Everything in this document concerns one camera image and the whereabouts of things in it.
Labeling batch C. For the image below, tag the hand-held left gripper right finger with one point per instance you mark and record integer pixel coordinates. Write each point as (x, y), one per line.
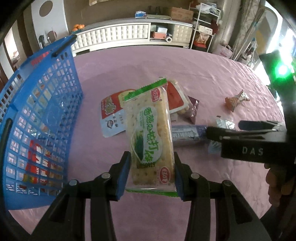
(179, 178)

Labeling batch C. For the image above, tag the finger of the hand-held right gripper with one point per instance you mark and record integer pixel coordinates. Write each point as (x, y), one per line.
(217, 134)
(254, 125)

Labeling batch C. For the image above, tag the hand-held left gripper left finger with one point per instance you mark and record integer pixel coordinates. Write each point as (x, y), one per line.
(123, 176)

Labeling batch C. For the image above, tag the silver foil packet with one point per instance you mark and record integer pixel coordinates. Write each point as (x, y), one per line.
(223, 124)

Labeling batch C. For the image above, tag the purple snack packet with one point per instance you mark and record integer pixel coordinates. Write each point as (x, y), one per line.
(193, 109)

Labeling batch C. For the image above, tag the green cracker packet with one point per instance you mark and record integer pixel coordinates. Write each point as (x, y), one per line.
(150, 129)

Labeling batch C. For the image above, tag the red and white snack packet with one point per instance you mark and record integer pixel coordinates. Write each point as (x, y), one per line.
(109, 113)

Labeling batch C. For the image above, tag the clear blue packet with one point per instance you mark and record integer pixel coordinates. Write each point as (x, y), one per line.
(46, 99)

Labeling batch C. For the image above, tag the blue plastic basket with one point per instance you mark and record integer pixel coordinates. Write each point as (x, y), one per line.
(69, 76)

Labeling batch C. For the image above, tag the person's right hand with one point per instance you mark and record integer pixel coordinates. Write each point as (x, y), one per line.
(272, 185)

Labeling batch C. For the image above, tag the brown candy wrapper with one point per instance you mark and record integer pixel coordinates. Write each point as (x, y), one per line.
(237, 99)

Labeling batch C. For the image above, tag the blue bar packet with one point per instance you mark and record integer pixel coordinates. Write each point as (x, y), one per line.
(185, 136)

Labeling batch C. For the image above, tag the pink bag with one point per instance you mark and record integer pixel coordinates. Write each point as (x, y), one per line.
(225, 51)

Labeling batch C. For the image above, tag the leaning mattress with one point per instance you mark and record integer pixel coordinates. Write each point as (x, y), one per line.
(248, 30)

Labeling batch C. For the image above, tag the standing air conditioner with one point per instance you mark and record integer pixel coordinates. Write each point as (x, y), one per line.
(227, 25)

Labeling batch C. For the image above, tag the paper roll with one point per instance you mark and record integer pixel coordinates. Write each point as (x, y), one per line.
(168, 39)

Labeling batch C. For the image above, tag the white shelf rack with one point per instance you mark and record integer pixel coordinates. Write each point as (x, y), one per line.
(203, 27)

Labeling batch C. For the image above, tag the orange box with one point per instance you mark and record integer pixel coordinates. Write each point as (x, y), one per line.
(159, 35)

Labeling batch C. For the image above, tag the cardboard box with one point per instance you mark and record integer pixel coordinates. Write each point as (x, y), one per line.
(181, 13)

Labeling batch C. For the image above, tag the blue tissue pack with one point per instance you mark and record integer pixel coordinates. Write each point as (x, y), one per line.
(140, 14)

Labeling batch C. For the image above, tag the white TV cabinet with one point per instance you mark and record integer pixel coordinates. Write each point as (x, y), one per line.
(115, 32)

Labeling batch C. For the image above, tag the pile of oranges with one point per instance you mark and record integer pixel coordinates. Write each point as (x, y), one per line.
(78, 27)

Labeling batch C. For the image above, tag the metal stand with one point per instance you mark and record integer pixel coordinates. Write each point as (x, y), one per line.
(51, 36)

